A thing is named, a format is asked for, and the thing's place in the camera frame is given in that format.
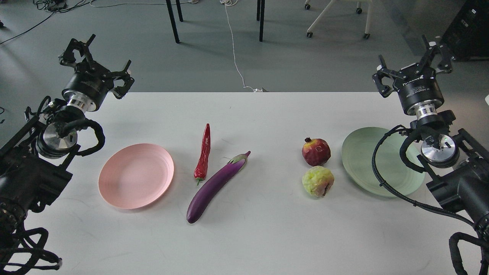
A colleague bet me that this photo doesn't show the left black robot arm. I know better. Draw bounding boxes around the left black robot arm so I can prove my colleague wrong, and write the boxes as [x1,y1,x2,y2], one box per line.
[0,34,134,275]

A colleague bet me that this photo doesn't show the black table legs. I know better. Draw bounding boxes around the black table legs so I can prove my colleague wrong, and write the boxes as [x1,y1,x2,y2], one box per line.
[160,0,266,45]

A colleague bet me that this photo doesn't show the red pomegranate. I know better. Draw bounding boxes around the red pomegranate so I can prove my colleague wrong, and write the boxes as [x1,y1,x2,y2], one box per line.
[301,137,331,167]

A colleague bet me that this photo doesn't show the black equipment case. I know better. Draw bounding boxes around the black equipment case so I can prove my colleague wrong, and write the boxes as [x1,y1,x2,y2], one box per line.
[442,0,489,61]

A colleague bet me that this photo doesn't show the white cable on floor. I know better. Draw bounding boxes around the white cable on floor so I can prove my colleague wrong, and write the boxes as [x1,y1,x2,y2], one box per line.
[220,0,263,93]

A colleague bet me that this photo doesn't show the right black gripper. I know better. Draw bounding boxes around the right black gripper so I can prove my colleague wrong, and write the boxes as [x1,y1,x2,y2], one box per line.
[372,34,453,116]

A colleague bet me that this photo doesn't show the purple eggplant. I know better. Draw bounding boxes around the purple eggplant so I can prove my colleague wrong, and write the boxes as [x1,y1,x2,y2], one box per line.
[186,151,251,223]

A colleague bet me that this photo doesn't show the pink plate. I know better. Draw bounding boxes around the pink plate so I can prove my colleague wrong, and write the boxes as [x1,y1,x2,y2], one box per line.
[98,143,175,210]

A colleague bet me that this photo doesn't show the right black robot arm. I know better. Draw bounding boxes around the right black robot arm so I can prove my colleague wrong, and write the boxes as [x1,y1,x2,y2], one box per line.
[371,35,489,275]

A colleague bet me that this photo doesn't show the red chili pepper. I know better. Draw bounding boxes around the red chili pepper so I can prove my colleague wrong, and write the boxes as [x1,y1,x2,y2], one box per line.
[194,123,211,186]

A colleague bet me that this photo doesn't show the black cables on floor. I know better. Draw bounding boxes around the black cables on floor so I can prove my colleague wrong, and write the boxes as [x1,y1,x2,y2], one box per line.
[0,0,92,45]

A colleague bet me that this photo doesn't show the green plate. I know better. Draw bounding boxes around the green plate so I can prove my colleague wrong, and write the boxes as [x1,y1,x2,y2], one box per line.
[341,127,425,198]

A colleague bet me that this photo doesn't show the white office chair base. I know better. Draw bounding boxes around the white office chair base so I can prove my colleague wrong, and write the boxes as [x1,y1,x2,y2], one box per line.
[304,0,373,40]

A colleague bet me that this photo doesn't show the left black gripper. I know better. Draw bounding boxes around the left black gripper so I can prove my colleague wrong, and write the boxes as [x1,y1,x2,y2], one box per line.
[58,34,135,112]

